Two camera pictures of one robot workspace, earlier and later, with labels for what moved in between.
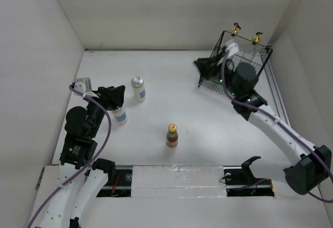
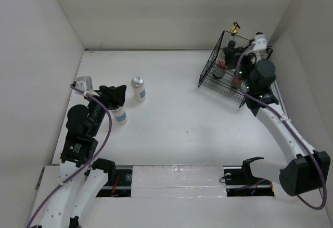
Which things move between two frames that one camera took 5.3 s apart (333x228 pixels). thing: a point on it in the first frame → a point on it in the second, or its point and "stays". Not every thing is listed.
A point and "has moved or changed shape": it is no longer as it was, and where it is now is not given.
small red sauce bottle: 172,136 has moved or changed shape
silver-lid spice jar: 120,116 stays
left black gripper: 112,96 stays
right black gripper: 210,64 → 231,54
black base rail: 119,184 stays
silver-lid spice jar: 139,89 stays
